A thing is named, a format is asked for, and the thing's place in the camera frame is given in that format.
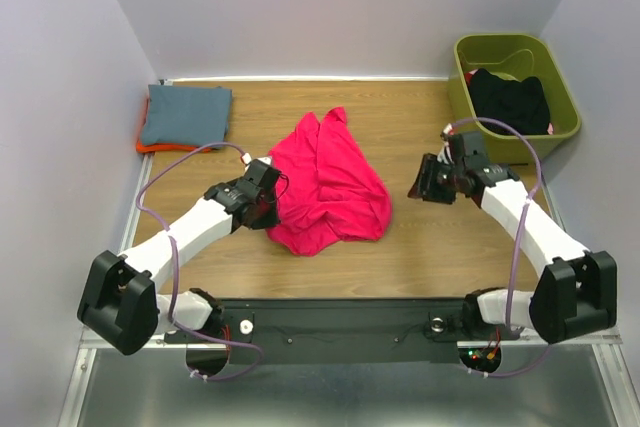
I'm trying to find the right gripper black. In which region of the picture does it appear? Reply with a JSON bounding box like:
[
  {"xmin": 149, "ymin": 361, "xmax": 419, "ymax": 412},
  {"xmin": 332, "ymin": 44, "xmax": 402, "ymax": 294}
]
[{"xmin": 405, "ymin": 152, "xmax": 463, "ymax": 204}]

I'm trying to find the pink red t shirt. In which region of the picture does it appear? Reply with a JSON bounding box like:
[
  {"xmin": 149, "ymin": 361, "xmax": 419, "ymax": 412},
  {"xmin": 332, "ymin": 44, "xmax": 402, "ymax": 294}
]
[{"xmin": 267, "ymin": 107, "xmax": 392, "ymax": 256}]

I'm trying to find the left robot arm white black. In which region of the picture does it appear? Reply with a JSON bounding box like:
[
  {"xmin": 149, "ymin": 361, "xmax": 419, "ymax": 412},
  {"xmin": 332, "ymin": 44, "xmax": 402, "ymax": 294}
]
[{"xmin": 77, "ymin": 157, "xmax": 281, "ymax": 355}]

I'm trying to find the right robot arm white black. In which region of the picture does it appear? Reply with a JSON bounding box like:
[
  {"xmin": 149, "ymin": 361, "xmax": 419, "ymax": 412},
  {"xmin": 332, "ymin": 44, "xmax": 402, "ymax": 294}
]
[{"xmin": 408, "ymin": 127, "xmax": 617, "ymax": 344}]

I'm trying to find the black t shirt in bin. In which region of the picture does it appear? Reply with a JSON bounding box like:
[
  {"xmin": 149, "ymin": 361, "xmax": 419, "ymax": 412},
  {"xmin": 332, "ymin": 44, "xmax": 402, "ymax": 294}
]
[{"xmin": 465, "ymin": 68, "xmax": 553, "ymax": 135}]

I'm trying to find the folded blue grey t shirt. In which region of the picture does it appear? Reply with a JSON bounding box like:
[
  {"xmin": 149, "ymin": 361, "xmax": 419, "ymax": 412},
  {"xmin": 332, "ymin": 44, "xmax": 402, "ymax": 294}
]
[{"xmin": 136, "ymin": 84, "xmax": 233, "ymax": 153}]

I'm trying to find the folded orange t shirt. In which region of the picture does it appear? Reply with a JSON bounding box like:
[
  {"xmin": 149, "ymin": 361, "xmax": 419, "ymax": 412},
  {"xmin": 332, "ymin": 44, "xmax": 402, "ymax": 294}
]
[{"xmin": 136, "ymin": 97, "xmax": 216, "ymax": 153}]

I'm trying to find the olive green plastic bin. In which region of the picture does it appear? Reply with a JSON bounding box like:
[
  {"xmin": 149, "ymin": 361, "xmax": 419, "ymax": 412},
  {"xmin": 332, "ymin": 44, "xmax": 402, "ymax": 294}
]
[{"xmin": 446, "ymin": 33, "xmax": 583, "ymax": 166}]

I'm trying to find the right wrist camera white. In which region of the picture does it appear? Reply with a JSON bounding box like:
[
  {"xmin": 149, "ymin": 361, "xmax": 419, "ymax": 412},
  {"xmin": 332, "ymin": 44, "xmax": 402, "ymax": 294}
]
[{"xmin": 437, "ymin": 123, "xmax": 454, "ymax": 165}]

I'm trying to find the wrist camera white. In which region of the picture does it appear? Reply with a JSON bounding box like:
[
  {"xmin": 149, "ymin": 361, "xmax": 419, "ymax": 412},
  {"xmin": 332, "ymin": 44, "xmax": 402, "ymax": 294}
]
[
  {"xmin": 437, "ymin": 123, "xmax": 454, "ymax": 165},
  {"xmin": 241, "ymin": 153, "xmax": 273, "ymax": 167}
]

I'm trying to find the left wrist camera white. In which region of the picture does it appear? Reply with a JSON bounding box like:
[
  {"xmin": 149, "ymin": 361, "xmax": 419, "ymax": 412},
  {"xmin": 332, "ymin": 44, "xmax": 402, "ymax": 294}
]
[{"xmin": 241, "ymin": 153, "xmax": 273, "ymax": 167}]

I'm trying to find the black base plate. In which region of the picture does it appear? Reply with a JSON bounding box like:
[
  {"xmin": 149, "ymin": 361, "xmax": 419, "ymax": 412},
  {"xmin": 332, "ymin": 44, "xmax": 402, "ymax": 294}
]
[{"xmin": 164, "ymin": 297, "xmax": 521, "ymax": 366}]

